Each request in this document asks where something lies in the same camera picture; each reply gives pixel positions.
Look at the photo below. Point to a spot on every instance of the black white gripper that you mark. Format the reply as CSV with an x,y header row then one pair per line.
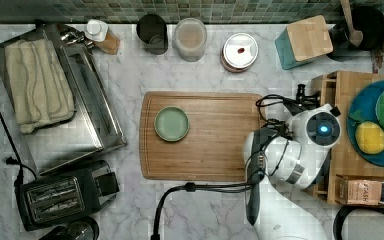
x,y
302,103

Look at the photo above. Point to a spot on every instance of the black drawer handle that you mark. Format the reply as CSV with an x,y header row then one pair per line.
x,y
300,95

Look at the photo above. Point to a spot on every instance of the wooden drawer cabinet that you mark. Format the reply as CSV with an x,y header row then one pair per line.
x,y
338,89

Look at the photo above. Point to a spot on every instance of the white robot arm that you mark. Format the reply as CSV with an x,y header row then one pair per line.
x,y
294,151

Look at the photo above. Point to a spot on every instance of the teal canister wooden lid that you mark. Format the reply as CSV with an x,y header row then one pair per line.
x,y
303,41

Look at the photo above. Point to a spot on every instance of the blue round plate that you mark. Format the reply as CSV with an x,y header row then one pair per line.
x,y
362,109

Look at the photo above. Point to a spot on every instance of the yellow toy lemon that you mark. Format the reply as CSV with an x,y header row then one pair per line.
x,y
370,138

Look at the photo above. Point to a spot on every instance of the white lidded round tin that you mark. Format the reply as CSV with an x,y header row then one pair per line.
x,y
239,52

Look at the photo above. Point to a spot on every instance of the wooden spoon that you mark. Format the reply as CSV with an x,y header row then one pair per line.
x,y
355,36

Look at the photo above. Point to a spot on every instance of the black utensil pot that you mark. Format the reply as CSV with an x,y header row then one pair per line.
x,y
366,19

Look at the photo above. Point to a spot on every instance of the brown tea box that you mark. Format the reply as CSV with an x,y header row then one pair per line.
x,y
359,192

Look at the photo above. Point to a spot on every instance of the wooden cutting board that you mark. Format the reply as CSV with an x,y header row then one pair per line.
x,y
212,149

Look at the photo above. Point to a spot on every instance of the glass jar with beige contents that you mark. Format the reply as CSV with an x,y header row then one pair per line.
x,y
189,39

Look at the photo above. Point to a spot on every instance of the green round plate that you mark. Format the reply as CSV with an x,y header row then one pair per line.
x,y
171,124

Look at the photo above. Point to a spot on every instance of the dark empty cup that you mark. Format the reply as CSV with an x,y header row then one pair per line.
x,y
152,31

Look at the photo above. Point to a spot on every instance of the white cap soap bottle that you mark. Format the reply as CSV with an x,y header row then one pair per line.
x,y
99,33

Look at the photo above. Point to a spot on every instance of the chrome faucet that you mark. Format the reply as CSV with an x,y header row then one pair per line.
x,y
72,36

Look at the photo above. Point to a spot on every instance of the dark metal cup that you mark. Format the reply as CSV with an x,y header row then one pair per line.
x,y
85,228

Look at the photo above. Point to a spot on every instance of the cream folded towel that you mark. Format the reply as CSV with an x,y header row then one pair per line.
x,y
40,91

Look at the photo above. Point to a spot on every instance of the black toaster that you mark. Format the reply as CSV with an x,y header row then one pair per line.
x,y
67,196

